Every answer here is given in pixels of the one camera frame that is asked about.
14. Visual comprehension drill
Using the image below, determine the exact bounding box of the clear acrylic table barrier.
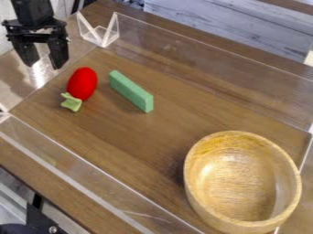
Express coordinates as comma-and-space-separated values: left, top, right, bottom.
0, 12, 313, 234

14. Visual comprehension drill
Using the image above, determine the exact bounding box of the wooden bowl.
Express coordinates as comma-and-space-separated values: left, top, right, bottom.
184, 131, 303, 234

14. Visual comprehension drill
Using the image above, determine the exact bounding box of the green rectangular block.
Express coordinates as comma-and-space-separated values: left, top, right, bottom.
109, 70, 154, 113

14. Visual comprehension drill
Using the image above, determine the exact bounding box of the red plush strawberry toy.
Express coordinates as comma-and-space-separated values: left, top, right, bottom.
62, 67, 98, 112

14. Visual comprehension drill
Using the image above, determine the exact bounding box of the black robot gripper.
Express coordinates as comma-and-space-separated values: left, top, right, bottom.
2, 18, 69, 69

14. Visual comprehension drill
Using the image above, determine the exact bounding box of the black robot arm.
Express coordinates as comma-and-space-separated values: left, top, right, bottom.
2, 0, 70, 69

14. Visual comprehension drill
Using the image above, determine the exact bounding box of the black clamp with cable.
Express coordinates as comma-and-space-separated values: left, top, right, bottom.
0, 204, 69, 234

